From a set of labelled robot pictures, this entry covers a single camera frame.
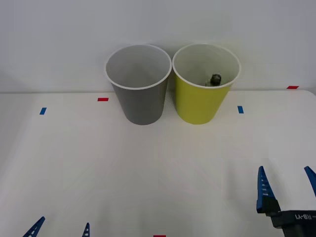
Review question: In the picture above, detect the green plastic bottle black cap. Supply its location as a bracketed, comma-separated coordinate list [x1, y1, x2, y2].
[204, 73, 223, 87]

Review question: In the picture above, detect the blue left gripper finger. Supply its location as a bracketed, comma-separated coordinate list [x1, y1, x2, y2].
[81, 222, 91, 237]
[22, 216, 46, 237]

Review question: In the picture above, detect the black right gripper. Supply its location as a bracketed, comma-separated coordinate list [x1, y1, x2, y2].
[256, 165, 316, 237]

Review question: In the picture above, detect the yellow-green plastic waste bin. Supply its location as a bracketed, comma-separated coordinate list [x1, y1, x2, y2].
[171, 43, 241, 125]

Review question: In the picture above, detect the grey plastic waste bin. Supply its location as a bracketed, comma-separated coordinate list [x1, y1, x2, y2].
[104, 44, 173, 125]

